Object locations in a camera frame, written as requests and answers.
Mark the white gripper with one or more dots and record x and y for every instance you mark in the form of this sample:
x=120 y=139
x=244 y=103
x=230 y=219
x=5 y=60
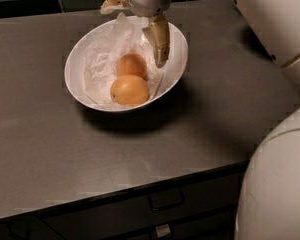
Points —
x=147 y=0

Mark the orange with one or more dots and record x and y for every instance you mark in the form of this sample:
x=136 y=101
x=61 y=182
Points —
x=132 y=64
x=129 y=90

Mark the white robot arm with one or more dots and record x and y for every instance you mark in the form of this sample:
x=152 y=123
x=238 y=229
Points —
x=269 y=204

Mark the white oval bowl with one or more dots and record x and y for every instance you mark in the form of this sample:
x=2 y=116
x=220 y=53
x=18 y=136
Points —
x=172 y=70

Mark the white crumpled paper liner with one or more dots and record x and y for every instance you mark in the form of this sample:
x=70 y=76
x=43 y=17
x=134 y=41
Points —
x=102 y=56

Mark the dark drawer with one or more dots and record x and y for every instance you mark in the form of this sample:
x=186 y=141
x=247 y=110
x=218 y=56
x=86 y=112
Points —
x=217 y=224
x=132 y=214

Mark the lower dark drawer front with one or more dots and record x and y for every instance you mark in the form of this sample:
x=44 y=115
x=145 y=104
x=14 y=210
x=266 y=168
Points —
x=217 y=224

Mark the black drawer handle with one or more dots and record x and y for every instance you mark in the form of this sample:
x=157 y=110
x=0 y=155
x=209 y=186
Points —
x=166 y=200
x=18 y=229

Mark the black left drawer handle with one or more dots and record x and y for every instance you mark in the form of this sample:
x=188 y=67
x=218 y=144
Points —
x=18 y=229

